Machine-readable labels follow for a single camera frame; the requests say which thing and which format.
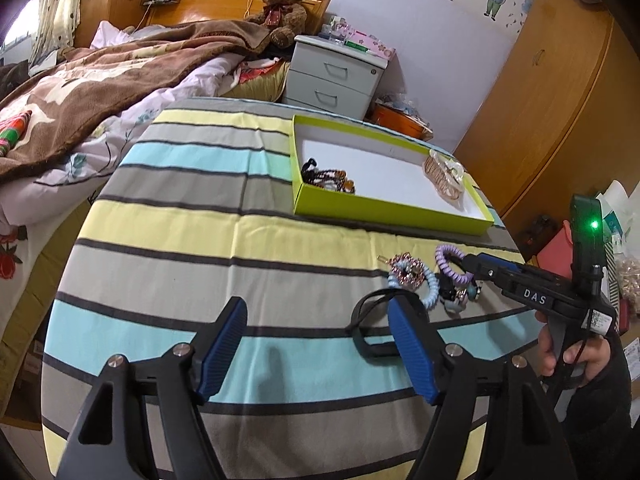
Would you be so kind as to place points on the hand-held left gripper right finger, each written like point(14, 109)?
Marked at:
point(410, 350)

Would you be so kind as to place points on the brown teddy bear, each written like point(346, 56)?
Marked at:
point(280, 10)

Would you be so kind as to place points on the black backpack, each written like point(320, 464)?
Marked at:
point(12, 77)

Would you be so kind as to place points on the wooden headboard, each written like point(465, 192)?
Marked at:
point(215, 5)

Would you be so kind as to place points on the white pillow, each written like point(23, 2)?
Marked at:
point(112, 35)

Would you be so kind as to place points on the rhinestone hair clip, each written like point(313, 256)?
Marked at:
point(407, 270)

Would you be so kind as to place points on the window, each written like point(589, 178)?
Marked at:
point(17, 25)

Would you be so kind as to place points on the black wristband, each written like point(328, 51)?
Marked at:
point(362, 340)

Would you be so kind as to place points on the large wooden wardrobe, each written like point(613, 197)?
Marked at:
point(550, 110)

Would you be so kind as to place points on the green red striped cushion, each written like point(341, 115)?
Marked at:
point(12, 132)

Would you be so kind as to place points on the rose gold hair claw clip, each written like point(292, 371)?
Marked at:
point(440, 185)

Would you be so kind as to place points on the pink tissue box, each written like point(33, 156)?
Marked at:
point(372, 42)

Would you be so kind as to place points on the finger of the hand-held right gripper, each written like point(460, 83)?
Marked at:
point(482, 270)
point(500, 261)

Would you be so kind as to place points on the brown fleece blanket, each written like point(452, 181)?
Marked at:
point(100, 85)

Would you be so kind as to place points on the white paper bag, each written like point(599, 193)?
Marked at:
point(617, 205)

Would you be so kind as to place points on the person's right hand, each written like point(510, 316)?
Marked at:
point(546, 355)

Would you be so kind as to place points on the striped tablecloth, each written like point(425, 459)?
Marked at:
point(175, 210)

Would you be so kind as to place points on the clear hair claw clip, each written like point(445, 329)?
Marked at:
point(456, 170)

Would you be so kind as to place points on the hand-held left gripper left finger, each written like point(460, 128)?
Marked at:
point(222, 350)

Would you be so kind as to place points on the green cardboard box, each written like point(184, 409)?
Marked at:
point(390, 212)

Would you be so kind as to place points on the patterned curtain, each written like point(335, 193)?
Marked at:
point(55, 5)

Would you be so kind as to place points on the grey nightstand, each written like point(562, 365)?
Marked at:
point(330, 80)

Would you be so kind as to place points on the dark hair clip accessory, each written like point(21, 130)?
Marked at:
point(452, 305)

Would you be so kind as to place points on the clear perfume bottle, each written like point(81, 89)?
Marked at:
point(337, 25)

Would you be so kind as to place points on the salmon pink plastic box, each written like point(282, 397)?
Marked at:
point(555, 252)

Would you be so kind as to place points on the pile of plastic packets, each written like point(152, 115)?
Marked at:
point(402, 105)

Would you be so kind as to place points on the yellow pillow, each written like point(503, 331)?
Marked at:
point(265, 87)

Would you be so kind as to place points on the orange box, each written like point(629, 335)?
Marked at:
point(395, 120)

